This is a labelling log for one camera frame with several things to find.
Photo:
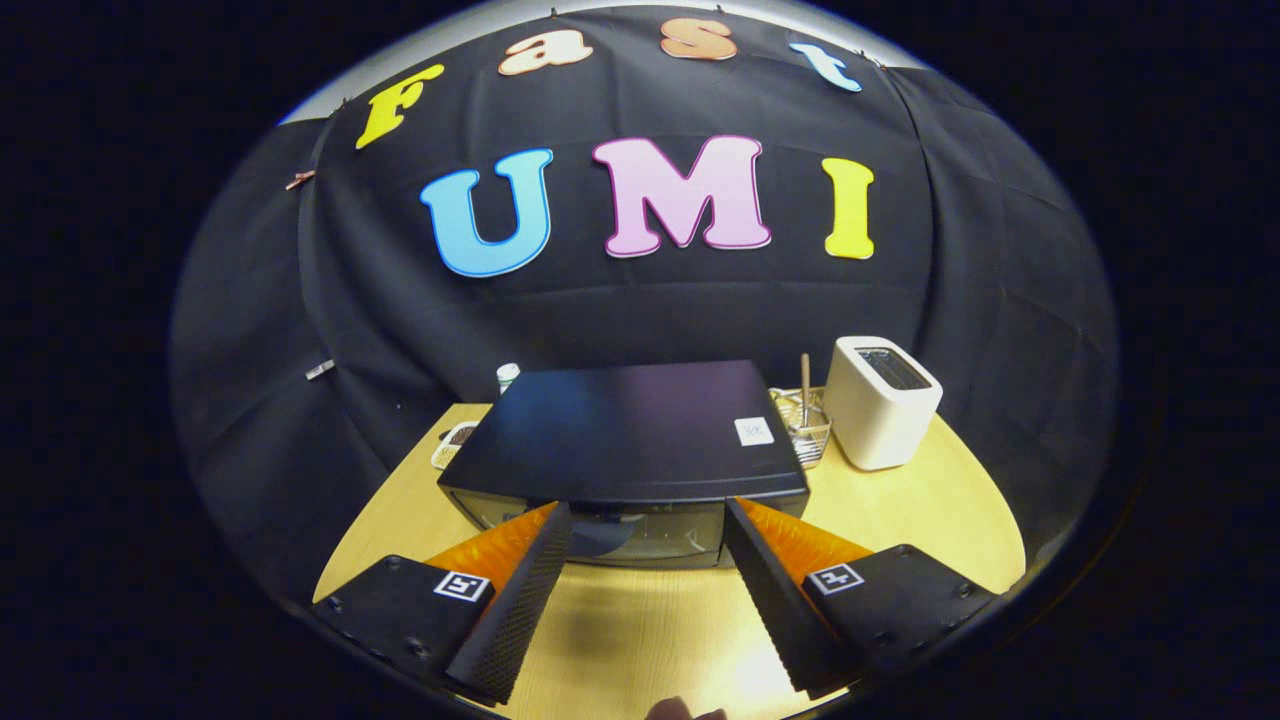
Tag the small white bottle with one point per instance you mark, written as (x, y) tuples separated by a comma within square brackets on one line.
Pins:
[(508, 377)]

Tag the wooden stick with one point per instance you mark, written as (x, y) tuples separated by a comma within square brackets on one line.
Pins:
[(805, 385)]

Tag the small white tray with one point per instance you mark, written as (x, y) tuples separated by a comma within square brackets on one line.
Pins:
[(452, 447)]

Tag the black toaster oven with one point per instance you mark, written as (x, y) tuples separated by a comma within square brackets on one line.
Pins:
[(620, 430)]

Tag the silver clip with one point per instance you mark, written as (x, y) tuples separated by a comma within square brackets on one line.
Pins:
[(320, 369)]

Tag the white toaster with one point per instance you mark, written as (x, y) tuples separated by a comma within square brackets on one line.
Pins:
[(875, 420)]

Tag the pink clip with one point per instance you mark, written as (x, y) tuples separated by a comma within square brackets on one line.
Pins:
[(300, 179)]

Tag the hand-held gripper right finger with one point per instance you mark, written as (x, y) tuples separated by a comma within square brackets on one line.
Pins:
[(775, 610)]

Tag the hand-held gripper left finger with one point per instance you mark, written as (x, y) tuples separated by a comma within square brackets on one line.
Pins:
[(520, 610)]

